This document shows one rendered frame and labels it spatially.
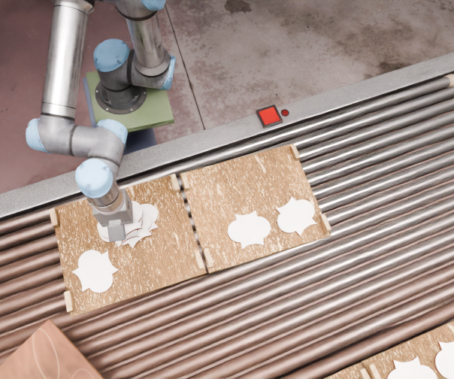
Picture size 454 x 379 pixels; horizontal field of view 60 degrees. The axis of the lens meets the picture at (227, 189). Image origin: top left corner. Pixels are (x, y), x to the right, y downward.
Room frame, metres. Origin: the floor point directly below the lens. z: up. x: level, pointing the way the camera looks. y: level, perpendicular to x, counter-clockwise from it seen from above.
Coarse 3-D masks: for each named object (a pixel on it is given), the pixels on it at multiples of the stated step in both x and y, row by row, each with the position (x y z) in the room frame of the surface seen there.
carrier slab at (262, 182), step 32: (256, 160) 0.64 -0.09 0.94; (288, 160) 0.65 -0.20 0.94; (192, 192) 0.49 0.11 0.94; (224, 192) 0.51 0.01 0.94; (256, 192) 0.52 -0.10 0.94; (288, 192) 0.53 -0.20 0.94; (224, 224) 0.39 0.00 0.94; (320, 224) 0.43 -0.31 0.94; (224, 256) 0.29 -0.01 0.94; (256, 256) 0.30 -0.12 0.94
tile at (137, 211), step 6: (132, 204) 0.39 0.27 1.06; (138, 204) 0.39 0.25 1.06; (132, 210) 0.37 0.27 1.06; (138, 210) 0.37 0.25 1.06; (138, 216) 0.35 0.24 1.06; (102, 228) 0.30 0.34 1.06; (126, 228) 0.31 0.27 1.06; (132, 228) 0.31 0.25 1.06; (138, 228) 0.32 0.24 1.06; (102, 234) 0.29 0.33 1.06; (126, 234) 0.29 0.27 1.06
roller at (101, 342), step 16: (432, 208) 0.54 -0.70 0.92; (448, 208) 0.55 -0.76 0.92; (384, 224) 0.46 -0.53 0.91; (400, 224) 0.47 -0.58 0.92; (352, 240) 0.39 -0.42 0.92; (368, 240) 0.40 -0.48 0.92; (304, 256) 0.32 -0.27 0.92; (320, 256) 0.33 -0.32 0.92; (272, 272) 0.26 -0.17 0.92; (288, 272) 0.27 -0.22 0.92; (224, 288) 0.20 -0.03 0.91; (240, 288) 0.20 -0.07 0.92; (256, 288) 0.21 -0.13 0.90; (192, 304) 0.14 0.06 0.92; (208, 304) 0.15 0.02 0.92; (144, 320) 0.08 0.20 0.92; (160, 320) 0.08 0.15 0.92; (176, 320) 0.09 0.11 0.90; (112, 336) 0.03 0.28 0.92; (128, 336) 0.03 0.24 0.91; (80, 352) -0.02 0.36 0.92; (96, 352) -0.02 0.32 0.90
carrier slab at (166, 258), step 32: (128, 192) 0.47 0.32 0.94; (160, 192) 0.48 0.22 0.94; (64, 224) 0.34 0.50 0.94; (96, 224) 0.35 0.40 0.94; (160, 224) 0.37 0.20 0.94; (64, 256) 0.24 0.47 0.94; (128, 256) 0.26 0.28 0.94; (160, 256) 0.27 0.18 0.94; (192, 256) 0.28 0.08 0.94; (128, 288) 0.16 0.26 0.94; (160, 288) 0.17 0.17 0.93
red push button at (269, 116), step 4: (272, 108) 0.86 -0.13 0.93; (260, 112) 0.84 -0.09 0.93; (264, 112) 0.84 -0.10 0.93; (268, 112) 0.84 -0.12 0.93; (272, 112) 0.85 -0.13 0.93; (264, 116) 0.82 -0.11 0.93; (268, 116) 0.83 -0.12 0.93; (272, 116) 0.83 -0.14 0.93; (276, 116) 0.83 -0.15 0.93; (264, 120) 0.81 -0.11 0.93; (268, 120) 0.81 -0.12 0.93; (272, 120) 0.81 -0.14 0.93; (276, 120) 0.81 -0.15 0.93
